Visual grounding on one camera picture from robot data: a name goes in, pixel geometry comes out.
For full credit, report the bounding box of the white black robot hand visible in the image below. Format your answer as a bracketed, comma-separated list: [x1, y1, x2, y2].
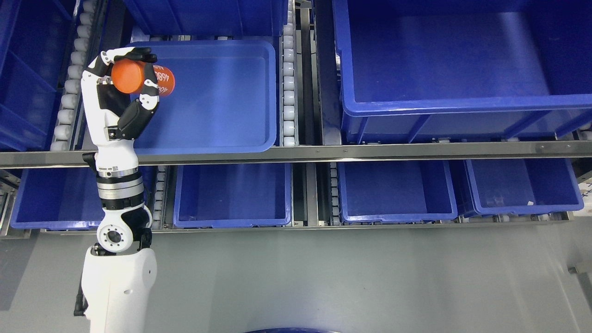
[80, 47, 160, 177]

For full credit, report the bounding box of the orange cylindrical capacitor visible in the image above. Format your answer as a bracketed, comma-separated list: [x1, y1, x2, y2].
[111, 59, 176, 96]

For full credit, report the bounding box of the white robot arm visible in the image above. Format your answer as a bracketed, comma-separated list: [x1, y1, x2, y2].
[78, 168, 157, 333]

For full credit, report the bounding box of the white roller track left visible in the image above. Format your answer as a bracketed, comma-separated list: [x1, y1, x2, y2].
[50, 0, 98, 152]

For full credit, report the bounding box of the white roller track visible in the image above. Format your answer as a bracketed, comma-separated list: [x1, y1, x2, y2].
[50, 0, 98, 152]
[281, 0, 297, 146]

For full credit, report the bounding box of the blue bin lower left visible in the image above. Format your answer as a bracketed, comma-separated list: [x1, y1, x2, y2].
[9, 168, 152, 233]

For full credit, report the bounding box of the shallow blue tray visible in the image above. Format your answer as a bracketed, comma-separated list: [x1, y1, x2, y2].
[135, 40, 278, 155]

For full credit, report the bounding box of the blue bin far left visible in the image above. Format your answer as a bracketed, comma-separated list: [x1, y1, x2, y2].
[0, 0, 77, 152]

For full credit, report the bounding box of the blue bin top centre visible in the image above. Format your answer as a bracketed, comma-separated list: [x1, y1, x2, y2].
[124, 0, 289, 37]

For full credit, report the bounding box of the white roller track centre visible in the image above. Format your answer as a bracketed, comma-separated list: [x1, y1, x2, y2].
[281, 0, 297, 146]

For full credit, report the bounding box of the blue bin lower right centre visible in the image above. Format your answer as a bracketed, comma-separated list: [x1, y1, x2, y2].
[338, 160, 459, 224]

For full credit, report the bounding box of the large blue bin upper right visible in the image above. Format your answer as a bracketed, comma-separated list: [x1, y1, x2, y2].
[332, 0, 592, 144]

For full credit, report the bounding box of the blue bin lower far right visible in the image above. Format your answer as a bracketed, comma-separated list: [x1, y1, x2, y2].
[450, 158, 584, 217]

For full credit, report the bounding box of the steel shelf front rail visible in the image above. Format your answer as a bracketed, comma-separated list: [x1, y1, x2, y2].
[0, 141, 592, 169]

